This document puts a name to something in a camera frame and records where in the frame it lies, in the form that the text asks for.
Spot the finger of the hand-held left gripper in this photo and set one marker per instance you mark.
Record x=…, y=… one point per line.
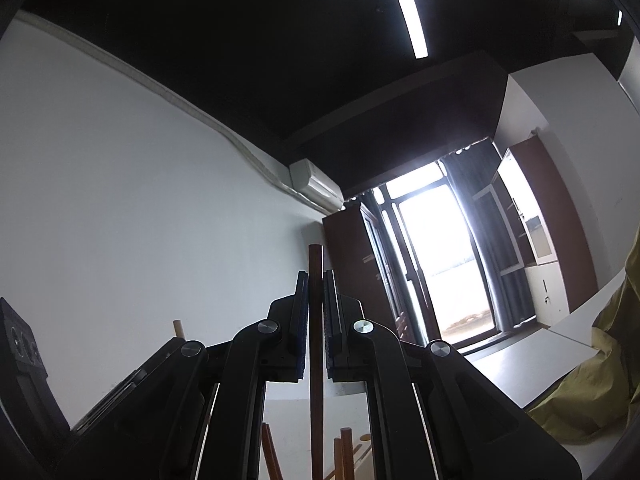
x=105, y=407

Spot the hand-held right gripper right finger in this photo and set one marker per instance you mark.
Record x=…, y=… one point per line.
x=331, y=330

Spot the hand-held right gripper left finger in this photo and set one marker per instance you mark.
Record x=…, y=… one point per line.
x=301, y=330

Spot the dark brown chopstick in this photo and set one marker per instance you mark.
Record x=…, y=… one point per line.
x=315, y=257
x=270, y=450

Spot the brown wooden chopstick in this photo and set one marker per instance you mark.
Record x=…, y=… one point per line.
x=346, y=452

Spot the cream plastic utensil holder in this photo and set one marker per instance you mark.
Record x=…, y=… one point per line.
x=362, y=452

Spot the brown wooden wardrobe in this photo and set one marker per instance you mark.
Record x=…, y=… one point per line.
x=350, y=260

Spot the glass balcony door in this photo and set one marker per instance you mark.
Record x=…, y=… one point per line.
x=440, y=240

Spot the white air conditioner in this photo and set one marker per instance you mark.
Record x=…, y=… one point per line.
x=315, y=182

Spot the brown and white cabinet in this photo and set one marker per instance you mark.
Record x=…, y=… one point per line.
x=550, y=200

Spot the olive green jacket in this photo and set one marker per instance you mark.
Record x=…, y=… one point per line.
x=600, y=375

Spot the white wall conduit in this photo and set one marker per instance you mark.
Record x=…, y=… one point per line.
x=240, y=147

